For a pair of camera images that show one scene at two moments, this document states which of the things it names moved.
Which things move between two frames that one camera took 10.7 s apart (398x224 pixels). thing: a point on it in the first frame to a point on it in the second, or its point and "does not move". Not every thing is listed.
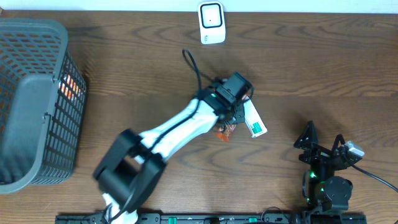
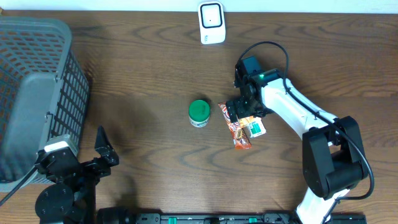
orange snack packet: x=69 y=88 to x=244 y=122
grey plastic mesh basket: x=42 y=103 does not move
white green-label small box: x=253 y=121 does not move
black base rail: x=213 y=218 does not move
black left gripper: x=243 y=120 to x=101 y=167
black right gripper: x=319 y=152 to x=240 y=111
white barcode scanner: x=212 y=24 does not move
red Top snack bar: x=224 y=133 to x=239 y=135
